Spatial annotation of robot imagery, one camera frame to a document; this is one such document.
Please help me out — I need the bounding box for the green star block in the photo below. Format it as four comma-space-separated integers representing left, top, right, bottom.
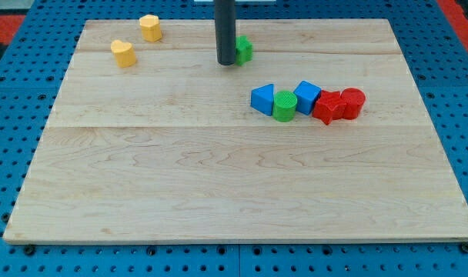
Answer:
236, 35, 252, 66

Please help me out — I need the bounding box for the blue cube block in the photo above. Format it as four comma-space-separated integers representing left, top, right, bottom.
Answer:
293, 81, 322, 115

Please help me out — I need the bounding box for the red star block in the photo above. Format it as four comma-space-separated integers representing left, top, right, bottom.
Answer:
312, 90, 347, 125

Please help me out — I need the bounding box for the blue triangle block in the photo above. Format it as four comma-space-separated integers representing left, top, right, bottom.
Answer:
250, 84, 274, 116

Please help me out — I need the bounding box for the green cylinder block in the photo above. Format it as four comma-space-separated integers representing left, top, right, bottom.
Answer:
272, 91, 298, 122

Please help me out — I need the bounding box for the light wooden board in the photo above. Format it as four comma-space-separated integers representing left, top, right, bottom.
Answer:
4, 19, 468, 245

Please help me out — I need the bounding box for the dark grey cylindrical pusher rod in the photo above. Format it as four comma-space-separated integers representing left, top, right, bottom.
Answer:
213, 0, 236, 66

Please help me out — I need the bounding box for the red cylinder block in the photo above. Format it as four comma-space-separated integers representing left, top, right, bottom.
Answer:
341, 88, 366, 120

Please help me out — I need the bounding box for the yellow pentagon block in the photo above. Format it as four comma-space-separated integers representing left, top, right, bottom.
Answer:
139, 15, 162, 42

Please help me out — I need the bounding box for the yellow heart block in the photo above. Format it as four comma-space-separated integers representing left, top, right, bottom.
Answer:
110, 40, 137, 68

